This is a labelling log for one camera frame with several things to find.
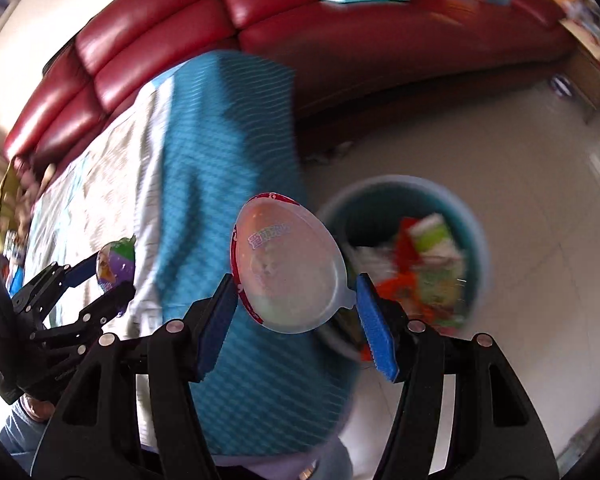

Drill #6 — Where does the teal plastic bin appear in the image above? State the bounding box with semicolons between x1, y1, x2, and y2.
316;175;492;362

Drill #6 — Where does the green yellow plush cushion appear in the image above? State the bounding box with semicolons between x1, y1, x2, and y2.
0;157;25;257

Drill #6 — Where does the beige plush toy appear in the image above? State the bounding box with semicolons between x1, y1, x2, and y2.
20;162;59;202

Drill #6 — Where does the low wooden table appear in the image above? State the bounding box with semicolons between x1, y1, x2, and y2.
565;50;600;127

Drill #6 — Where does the cluttered toy pile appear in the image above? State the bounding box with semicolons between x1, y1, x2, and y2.
550;0;600;72

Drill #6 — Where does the orange red wrapper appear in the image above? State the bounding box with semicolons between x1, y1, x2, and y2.
375;266;422;307

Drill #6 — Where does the purple green egg-shaped pack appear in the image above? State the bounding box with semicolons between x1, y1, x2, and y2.
96;235;137;294

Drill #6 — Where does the patchwork printed cloth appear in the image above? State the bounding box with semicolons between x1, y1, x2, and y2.
22;50;362;467

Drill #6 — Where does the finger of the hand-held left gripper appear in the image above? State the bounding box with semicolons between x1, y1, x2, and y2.
11;254;103;315
27;281;137;358

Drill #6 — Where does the person's left forearm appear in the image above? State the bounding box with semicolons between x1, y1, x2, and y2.
0;402;52;472

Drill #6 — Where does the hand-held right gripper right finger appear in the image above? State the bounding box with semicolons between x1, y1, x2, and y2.
355;272;561;480

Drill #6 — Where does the green carton with orange print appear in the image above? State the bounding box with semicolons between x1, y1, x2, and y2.
414;213;454;257

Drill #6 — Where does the clear plastic lid red rim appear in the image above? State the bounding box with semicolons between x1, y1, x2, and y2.
230;191;357;334

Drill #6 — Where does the person's left hand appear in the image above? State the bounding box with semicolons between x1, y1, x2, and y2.
22;392;57;421

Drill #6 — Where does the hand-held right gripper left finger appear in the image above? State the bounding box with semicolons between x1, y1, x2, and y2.
30;272;241;480

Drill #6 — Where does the red leather sofa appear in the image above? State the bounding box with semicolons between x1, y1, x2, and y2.
2;0;581;177

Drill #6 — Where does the small blue white ball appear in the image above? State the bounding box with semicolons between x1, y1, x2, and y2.
550;75;576;99

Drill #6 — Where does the white green carton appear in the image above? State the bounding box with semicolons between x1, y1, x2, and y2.
419;254;469;320

